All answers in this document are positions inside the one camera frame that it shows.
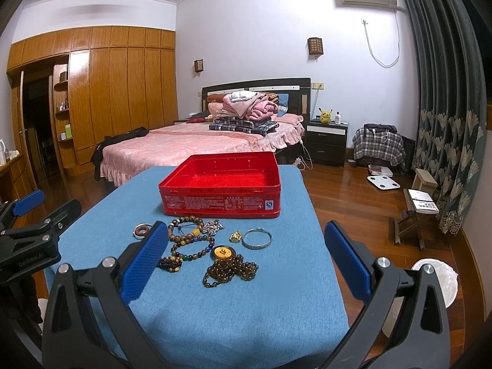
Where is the reddish brown ring bangle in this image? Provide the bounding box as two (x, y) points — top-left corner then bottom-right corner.
(133, 223), (152, 240)

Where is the silver chain star pendant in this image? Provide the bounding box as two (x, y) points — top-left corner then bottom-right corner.
(202, 219), (224, 236)

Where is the dark bead necklace yellow pendant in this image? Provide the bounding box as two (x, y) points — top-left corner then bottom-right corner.
(202, 246), (259, 288)

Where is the white lined trash bin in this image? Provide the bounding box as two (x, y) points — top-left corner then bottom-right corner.
(382, 258), (460, 345)

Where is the black clothing on bed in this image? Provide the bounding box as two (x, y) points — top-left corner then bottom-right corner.
(90, 127), (149, 181)

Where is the small wooden stool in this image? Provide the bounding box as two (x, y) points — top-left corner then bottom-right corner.
(394, 188), (438, 251)

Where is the wooden wardrobe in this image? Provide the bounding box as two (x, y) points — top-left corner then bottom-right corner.
(7, 26), (178, 175)

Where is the white book on stool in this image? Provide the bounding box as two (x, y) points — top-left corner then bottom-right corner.
(408, 189), (438, 215)

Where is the pink covered bed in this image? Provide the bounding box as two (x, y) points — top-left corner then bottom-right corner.
(99, 114), (304, 187)

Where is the white bathroom scale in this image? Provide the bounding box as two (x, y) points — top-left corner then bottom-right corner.
(367, 175), (400, 191)

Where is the blue table cloth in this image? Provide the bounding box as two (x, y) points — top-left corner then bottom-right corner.
(42, 163), (350, 369)

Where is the silver bangle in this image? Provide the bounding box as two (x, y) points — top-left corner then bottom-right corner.
(242, 228), (273, 250)

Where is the small gold charm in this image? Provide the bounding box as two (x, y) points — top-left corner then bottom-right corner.
(229, 231), (243, 243)

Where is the dark floral curtain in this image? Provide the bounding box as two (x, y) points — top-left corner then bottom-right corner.
(404, 0), (487, 234)

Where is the plaid cloth covered chair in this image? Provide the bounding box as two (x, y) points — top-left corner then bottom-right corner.
(352, 123), (405, 167)

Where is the red tin box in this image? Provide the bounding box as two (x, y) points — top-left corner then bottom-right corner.
(158, 152), (281, 219)

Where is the black nightstand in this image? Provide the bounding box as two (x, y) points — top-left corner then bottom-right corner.
(305, 121), (349, 167)

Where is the yellow pikachu plush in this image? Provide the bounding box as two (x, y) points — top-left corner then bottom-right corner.
(319, 108), (333, 124)

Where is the pile of folded clothes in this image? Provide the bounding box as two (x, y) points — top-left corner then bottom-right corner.
(206, 90), (279, 137)

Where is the black bed headboard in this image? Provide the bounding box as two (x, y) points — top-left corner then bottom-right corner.
(201, 77), (311, 122)

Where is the dark bead bracelet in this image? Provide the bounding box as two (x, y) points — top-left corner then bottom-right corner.
(156, 256), (185, 273)

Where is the brown wooden bead bracelet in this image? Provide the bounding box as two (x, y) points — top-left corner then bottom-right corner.
(167, 216), (205, 245)

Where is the multicolour bead bracelet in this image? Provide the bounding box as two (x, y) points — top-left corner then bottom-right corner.
(169, 235), (216, 263)

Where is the left wall lamp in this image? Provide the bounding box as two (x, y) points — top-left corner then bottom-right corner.
(193, 59), (204, 73)

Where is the wall lamp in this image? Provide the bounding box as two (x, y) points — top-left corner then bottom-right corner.
(307, 37), (323, 57)
(193, 59), (204, 73)

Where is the right wall lamp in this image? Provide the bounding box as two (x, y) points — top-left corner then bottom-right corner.
(307, 37), (323, 57)

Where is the white hanging cable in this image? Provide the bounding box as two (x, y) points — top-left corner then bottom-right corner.
(361, 6), (401, 70)

